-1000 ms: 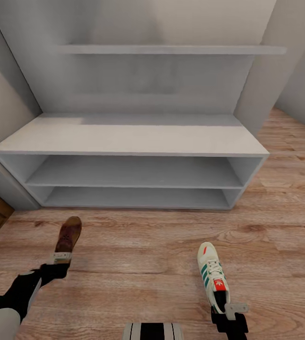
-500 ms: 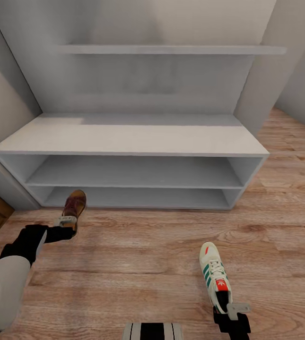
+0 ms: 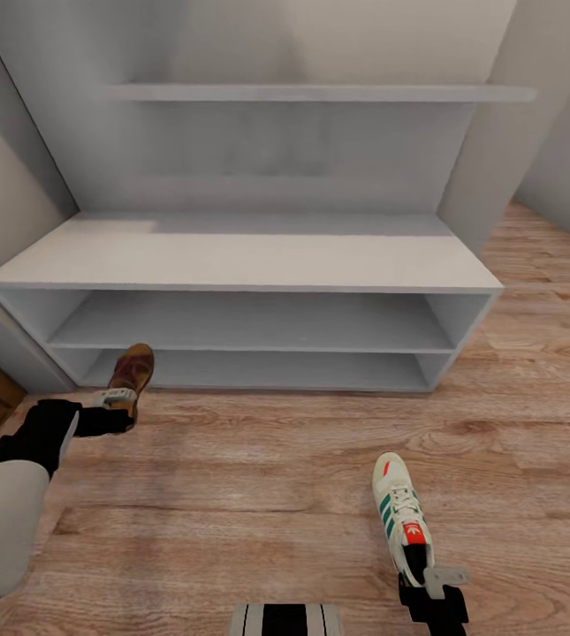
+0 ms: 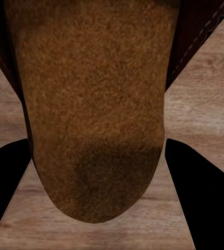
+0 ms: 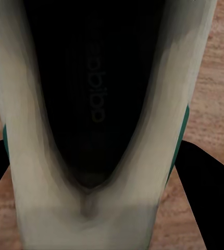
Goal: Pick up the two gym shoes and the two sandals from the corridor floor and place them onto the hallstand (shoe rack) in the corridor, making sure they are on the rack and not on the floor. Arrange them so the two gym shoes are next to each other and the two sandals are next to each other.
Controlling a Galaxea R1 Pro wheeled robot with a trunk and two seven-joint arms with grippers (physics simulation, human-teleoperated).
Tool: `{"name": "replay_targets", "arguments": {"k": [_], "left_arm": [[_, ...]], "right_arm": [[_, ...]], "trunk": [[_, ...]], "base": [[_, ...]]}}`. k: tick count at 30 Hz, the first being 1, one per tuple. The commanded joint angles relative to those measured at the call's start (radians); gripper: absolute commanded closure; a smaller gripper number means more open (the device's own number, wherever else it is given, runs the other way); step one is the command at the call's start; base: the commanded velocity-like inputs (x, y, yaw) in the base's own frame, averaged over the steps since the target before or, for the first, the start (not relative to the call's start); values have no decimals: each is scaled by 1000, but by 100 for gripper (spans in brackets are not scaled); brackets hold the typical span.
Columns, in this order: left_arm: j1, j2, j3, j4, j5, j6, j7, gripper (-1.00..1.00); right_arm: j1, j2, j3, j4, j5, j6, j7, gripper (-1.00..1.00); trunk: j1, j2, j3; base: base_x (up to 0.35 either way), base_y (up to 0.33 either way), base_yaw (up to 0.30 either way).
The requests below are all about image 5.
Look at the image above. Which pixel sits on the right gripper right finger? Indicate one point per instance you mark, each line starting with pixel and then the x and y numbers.
pixel 202 177

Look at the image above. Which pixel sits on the gym shoe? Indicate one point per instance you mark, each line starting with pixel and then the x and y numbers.
pixel 94 101

